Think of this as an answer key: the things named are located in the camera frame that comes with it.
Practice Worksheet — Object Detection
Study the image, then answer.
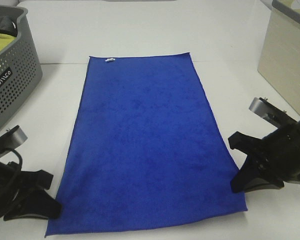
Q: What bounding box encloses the blue towel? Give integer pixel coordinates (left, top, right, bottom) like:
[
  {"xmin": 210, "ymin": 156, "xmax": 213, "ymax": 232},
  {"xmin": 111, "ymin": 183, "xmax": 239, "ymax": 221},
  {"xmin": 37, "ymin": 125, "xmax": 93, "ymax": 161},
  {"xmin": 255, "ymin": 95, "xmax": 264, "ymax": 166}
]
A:
[{"xmin": 45, "ymin": 53, "xmax": 247, "ymax": 236}]

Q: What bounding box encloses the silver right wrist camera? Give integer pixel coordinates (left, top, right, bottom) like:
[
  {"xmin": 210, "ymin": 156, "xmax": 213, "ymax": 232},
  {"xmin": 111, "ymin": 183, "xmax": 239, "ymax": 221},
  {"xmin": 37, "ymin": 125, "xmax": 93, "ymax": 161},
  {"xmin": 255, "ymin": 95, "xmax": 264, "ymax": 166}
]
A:
[{"xmin": 248, "ymin": 97, "xmax": 297, "ymax": 128}]

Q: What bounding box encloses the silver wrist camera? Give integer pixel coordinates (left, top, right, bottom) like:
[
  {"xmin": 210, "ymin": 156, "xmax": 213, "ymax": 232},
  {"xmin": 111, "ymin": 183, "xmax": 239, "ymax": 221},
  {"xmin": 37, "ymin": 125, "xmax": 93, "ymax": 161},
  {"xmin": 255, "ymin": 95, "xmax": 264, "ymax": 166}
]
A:
[
  {"xmin": 0, "ymin": 125, "xmax": 28, "ymax": 151},
  {"xmin": 248, "ymin": 97, "xmax": 297, "ymax": 128}
]

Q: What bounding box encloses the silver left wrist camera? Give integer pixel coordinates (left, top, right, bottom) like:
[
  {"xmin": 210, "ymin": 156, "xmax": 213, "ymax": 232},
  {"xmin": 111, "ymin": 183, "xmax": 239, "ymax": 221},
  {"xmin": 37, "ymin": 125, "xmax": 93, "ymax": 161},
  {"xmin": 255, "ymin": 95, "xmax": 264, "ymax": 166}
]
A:
[{"xmin": 0, "ymin": 125, "xmax": 28, "ymax": 151}]

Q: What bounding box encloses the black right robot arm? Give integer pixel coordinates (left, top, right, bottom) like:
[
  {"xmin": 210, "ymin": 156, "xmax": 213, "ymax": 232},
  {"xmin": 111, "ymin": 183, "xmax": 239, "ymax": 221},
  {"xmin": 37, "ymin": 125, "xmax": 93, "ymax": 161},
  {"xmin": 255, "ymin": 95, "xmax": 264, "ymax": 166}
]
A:
[{"xmin": 228, "ymin": 121, "xmax": 300, "ymax": 193}]

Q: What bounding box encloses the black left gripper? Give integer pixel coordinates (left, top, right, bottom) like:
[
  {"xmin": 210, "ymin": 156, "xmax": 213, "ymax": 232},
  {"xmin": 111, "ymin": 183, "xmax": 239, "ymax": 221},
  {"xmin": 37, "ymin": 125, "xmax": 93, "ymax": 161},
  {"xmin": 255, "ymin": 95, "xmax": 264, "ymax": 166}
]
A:
[{"xmin": 0, "ymin": 160, "xmax": 62, "ymax": 221}]

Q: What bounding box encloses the beige plastic bin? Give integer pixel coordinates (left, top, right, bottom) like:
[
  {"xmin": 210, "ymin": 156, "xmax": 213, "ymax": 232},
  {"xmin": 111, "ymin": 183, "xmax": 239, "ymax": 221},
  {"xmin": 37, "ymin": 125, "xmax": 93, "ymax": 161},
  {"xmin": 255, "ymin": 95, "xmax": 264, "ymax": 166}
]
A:
[{"xmin": 257, "ymin": 0, "xmax": 300, "ymax": 115}]

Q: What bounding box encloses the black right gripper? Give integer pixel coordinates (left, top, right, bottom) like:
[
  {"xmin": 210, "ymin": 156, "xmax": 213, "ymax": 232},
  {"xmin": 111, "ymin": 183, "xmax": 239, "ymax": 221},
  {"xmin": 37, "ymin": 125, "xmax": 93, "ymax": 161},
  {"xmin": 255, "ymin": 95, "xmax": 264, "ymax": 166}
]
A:
[{"xmin": 228, "ymin": 121, "xmax": 300, "ymax": 193}]

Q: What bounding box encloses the grey perforated plastic basket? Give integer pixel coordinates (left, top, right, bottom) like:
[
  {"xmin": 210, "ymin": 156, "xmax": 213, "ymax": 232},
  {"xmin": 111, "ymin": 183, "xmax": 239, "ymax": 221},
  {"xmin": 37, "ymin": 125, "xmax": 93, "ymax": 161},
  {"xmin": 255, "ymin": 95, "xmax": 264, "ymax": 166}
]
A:
[{"xmin": 0, "ymin": 5, "xmax": 43, "ymax": 130}]

